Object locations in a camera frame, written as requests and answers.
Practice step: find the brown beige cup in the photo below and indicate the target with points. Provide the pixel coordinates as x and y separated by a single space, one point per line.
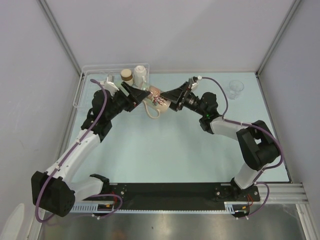
127 76

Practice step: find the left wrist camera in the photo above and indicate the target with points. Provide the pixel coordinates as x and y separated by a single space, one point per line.
109 84

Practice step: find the white ceramic mug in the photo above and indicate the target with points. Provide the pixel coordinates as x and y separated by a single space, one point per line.
139 75

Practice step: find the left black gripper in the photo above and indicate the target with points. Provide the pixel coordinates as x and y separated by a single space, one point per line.
135 97

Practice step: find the white wire dish rack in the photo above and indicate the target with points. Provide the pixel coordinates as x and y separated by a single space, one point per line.
93 77

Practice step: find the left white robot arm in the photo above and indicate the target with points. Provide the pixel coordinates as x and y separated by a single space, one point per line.
53 189

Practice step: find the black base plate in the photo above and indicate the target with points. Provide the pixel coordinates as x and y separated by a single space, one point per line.
205 196

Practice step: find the beige patterned mug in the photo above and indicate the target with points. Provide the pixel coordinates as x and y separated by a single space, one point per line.
155 101

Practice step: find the clear glass cup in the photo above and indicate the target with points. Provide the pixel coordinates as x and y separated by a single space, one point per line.
234 89

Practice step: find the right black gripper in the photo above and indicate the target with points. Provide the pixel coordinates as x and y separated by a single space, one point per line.
176 96

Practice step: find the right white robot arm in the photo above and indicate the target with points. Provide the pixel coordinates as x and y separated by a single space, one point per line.
258 146

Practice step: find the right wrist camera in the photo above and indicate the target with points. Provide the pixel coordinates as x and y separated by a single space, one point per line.
194 82

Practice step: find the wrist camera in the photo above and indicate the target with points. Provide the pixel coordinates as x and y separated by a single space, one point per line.
109 84
194 82

